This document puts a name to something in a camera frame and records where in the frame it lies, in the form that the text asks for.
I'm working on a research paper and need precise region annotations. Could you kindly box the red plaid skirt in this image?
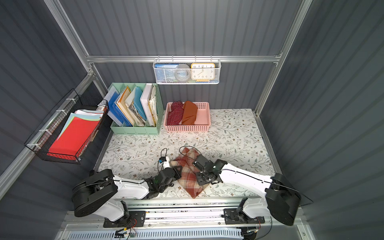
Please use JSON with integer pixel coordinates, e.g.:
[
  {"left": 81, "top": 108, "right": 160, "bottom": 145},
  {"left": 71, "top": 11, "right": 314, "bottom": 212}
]
[{"left": 170, "top": 146, "right": 209, "bottom": 199}]

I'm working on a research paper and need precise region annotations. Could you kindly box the pink plastic basket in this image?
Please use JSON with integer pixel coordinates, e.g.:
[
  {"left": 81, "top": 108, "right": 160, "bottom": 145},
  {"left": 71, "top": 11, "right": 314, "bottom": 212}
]
[{"left": 163, "top": 102, "right": 211, "bottom": 133}]

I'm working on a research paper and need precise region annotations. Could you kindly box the red polka dot skirt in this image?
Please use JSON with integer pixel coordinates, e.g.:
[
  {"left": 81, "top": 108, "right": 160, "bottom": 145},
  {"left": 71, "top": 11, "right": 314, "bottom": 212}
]
[{"left": 167, "top": 101, "right": 184, "bottom": 126}]

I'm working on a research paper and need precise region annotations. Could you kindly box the rust brown skirt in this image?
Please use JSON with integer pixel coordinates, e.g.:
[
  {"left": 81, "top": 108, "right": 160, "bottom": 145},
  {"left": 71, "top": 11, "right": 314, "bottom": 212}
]
[{"left": 182, "top": 101, "right": 198, "bottom": 126}]

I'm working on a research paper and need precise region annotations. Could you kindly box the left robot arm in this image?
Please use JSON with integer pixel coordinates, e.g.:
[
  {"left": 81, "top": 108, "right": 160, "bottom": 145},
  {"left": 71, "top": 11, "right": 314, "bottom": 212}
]
[{"left": 72, "top": 164, "right": 182, "bottom": 224}]

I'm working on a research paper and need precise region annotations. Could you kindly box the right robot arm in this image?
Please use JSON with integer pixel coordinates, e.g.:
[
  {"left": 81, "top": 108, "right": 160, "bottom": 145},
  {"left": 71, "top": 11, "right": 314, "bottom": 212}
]
[{"left": 193, "top": 155, "right": 302, "bottom": 226}]

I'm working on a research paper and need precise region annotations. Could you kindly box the grey tape roll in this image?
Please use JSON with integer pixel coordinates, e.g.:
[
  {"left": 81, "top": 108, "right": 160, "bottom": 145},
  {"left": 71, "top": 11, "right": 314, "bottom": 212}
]
[{"left": 174, "top": 64, "right": 191, "bottom": 83}]

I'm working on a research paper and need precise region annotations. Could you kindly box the floral table mat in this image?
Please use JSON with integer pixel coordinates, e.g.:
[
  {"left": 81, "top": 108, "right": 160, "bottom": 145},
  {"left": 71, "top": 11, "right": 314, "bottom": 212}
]
[{"left": 98, "top": 109, "right": 276, "bottom": 180}]

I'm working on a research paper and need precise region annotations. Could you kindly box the green file organizer box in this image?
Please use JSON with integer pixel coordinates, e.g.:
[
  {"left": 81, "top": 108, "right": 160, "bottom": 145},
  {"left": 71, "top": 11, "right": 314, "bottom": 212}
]
[{"left": 108, "top": 83, "right": 164, "bottom": 135}]

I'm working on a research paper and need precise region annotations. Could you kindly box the white binder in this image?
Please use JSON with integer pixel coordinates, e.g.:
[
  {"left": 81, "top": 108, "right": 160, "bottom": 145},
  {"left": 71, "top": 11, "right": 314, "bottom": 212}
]
[{"left": 140, "top": 84, "right": 155, "bottom": 127}]

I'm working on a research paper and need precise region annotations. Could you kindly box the blue folder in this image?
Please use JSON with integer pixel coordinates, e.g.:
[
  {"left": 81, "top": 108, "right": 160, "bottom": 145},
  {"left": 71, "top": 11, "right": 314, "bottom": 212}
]
[{"left": 106, "top": 89, "right": 132, "bottom": 127}]

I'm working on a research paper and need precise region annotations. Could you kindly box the red paper stack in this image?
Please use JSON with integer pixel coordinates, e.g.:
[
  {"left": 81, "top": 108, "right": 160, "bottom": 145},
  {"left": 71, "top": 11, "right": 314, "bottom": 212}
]
[{"left": 48, "top": 117, "right": 100, "bottom": 160}]

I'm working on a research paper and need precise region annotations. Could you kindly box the yellow alarm clock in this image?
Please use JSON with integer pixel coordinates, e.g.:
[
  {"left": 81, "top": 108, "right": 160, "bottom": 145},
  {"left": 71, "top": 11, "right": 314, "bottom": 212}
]
[{"left": 191, "top": 63, "right": 216, "bottom": 82}]

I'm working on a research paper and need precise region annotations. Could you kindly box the blue box in basket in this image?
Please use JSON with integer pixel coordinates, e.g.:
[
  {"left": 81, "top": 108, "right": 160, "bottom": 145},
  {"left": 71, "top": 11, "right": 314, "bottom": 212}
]
[{"left": 153, "top": 63, "right": 179, "bottom": 84}]

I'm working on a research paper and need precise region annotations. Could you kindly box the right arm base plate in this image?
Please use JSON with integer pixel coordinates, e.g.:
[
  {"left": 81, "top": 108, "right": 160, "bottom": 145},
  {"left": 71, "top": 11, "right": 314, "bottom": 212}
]
[{"left": 221, "top": 209, "right": 265, "bottom": 225}]

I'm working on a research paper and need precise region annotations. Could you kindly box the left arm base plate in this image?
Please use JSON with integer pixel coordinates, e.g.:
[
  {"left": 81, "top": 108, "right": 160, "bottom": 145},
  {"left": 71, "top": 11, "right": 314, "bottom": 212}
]
[{"left": 103, "top": 211, "right": 147, "bottom": 228}]

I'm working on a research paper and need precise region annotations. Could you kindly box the white wire wall basket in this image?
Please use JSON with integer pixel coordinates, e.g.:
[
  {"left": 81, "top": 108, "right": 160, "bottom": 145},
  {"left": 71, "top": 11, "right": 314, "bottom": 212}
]
[{"left": 153, "top": 57, "right": 222, "bottom": 85}]

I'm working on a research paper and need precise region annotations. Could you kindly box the black wire wall basket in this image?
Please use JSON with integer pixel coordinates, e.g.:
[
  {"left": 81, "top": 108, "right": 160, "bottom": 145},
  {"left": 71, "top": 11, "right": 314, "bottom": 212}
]
[{"left": 25, "top": 89, "right": 109, "bottom": 164}]

